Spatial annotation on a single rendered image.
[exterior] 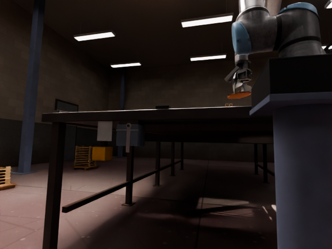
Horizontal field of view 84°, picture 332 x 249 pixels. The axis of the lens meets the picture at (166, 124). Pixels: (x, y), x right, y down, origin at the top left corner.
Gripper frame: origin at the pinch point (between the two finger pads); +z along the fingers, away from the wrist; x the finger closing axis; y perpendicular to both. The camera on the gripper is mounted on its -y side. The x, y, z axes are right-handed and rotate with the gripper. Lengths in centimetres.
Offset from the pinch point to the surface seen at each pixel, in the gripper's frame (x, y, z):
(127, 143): -58, -33, 31
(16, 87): -128, -571, -112
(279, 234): -39, 35, 58
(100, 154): -68, -48, 38
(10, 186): -113, -304, 99
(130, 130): -57, -32, 24
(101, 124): -67, -51, 20
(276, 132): -40, 36, 27
